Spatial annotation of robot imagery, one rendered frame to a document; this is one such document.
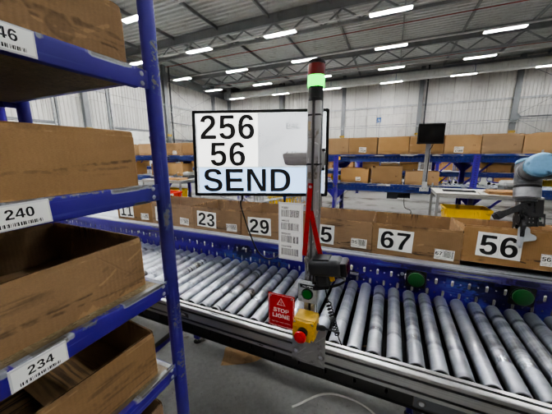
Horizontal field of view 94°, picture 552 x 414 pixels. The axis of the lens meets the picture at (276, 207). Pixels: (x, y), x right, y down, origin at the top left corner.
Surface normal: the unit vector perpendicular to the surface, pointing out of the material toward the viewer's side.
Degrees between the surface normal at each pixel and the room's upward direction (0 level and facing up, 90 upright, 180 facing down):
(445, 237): 90
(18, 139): 90
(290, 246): 90
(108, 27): 90
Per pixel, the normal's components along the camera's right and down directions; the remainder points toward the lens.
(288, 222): -0.40, 0.18
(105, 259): 0.92, 0.07
